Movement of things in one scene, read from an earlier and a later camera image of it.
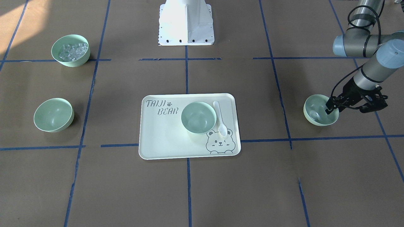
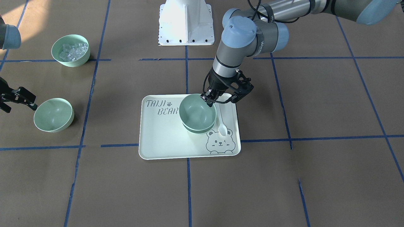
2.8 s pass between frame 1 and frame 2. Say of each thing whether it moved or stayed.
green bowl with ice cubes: stayed
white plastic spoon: stayed
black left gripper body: moved
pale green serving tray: stayed
